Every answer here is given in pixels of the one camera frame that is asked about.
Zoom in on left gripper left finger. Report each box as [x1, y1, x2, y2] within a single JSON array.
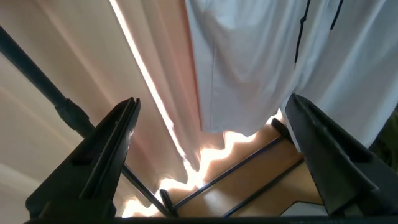
[[24, 97, 141, 218]]

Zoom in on pale grey shorts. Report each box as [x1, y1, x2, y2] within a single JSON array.
[[185, 0, 398, 149]]

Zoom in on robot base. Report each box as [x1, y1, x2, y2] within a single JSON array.
[[279, 201, 329, 218]]

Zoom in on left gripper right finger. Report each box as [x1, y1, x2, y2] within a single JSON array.
[[285, 93, 398, 217]]

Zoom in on beige curtain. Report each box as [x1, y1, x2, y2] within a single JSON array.
[[0, 0, 226, 218]]

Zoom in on black clothes rack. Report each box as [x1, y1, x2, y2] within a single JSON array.
[[0, 25, 305, 218]]

